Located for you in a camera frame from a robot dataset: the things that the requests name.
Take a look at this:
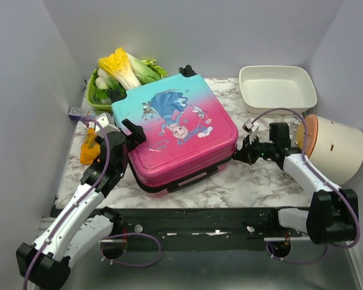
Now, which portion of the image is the white rectangular plastic basin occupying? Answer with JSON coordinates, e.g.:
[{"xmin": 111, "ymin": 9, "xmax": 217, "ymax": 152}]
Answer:
[{"xmin": 239, "ymin": 65, "xmax": 318, "ymax": 114}]

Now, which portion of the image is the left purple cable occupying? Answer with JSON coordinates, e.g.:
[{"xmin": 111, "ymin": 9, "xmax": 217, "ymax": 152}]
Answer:
[{"xmin": 22, "ymin": 116, "xmax": 163, "ymax": 290}]

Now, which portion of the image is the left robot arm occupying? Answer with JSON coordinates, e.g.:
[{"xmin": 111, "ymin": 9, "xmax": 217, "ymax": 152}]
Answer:
[{"xmin": 16, "ymin": 117, "xmax": 146, "ymax": 289}]

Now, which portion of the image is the pink and teal kids suitcase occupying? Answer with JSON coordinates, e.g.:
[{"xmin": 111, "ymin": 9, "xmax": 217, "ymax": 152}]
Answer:
[{"xmin": 111, "ymin": 65, "xmax": 238, "ymax": 195}]

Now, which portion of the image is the green leafy lettuce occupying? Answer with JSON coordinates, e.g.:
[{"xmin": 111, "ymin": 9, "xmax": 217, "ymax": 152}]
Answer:
[{"xmin": 128, "ymin": 54, "xmax": 168, "ymax": 85}]

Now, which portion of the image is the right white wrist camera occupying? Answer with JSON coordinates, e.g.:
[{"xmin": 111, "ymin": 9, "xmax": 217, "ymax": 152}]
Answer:
[{"xmin": 243, "ymin": 119, "xmax": 259, "ymax": 144}]

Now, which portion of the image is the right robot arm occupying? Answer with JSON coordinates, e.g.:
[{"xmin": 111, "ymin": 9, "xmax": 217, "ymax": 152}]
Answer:
[{"xmin": 233, "ymin": 121, "xmax": 360, "ymax": 248}]

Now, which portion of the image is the white bok choy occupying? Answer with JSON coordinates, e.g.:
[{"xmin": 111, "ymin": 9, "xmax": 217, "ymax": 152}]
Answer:
[{"xmin": 95, "ymin": 68, "xmax": 115, "ymax": 90}]

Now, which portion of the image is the purple and white small box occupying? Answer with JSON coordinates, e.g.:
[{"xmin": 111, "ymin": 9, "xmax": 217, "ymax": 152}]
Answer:
[{"xmin": 67, "ymin": 107, "xmax": 96, "ymax": 121}]

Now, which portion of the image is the green plastic vegetable tray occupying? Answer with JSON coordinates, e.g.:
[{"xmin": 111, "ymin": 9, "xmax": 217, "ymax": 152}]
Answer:
[{"xmin": 85, "ymin": 69, "xmax": 112, "ymax": 112}]

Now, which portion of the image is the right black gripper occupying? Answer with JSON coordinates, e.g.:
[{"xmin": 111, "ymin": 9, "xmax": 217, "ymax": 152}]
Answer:
[{"xmin": 232, "ymin": 134, "xmax": 275, "ymax": 165}]

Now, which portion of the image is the napa cabbage with yellow top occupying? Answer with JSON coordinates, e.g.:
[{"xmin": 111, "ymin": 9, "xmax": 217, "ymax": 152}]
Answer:
[{"xmin": 98, "ymin": 47, "xmax": 141, "ymax": 91}]

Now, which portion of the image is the white cylinder appliance orange lid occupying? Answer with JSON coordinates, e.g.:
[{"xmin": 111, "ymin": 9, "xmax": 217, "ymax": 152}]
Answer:
[{"xmin": 292, "ymin": 114, "xmax": 363, "ymax": 185}]

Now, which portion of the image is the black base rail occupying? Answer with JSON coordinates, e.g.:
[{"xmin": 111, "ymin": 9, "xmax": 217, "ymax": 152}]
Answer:
[{"xmin": 50, "ymin": 206, "xmax": 309, "ymax": 251}]

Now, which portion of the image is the orange snack bag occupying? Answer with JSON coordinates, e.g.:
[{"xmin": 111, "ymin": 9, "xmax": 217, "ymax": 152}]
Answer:
[{"xmin": 79, "ymin": 128, "xmax": 100, "ymax": 165}]

